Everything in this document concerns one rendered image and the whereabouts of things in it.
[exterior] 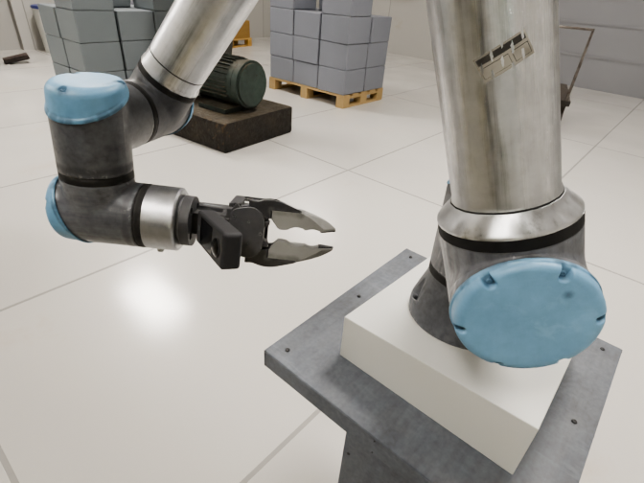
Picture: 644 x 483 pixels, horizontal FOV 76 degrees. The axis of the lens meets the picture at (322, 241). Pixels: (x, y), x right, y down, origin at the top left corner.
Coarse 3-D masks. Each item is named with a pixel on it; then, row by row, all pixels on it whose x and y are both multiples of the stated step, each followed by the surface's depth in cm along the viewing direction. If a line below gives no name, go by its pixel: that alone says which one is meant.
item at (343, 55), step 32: (288, 0) 452; (320, 0) 471; (352, 0) 403; (288, 32) 468; (320, 32) 443; (352, 32) 421; (384, 32) 461; (288, 64) 487; (320, 64) 456; (352, 64) 442; (384, 64) 486; (352, 96) 462
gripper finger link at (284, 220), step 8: (272, 216) 56; (280, 216) 56; (288, 216) 56; (296, 216) 56; (304, 216) 57; (312, 216) 57; (280, 224) 57; (288, 224) 57; (296, 224) 57; (304, 224) 57; (312, 224) 57; (320, 224) 57; (328, 224) 58; (320, 232) 57; (328, 232) 58
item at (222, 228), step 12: (204, 216) 54; (216, 216) 54; (204, 228) 54; (216, 228) 50; (228, 228) 50; (204, 240) 54; (216, 240) 49; (228, 240) 48; (240, 240) 48; (216, 252) 49; (228, 252) 48; (240, 252) 49; (228, 264) 49
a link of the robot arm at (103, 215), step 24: (48, 192) 53; (72, 192) 52; (96, 192) 52; (120, 192) 54; (144, 192) 55; (48, 216) 53; (72, 216) 53; (96, 216) 53; (120, 216) 54; (96, 240) 56; (120, 240) 55
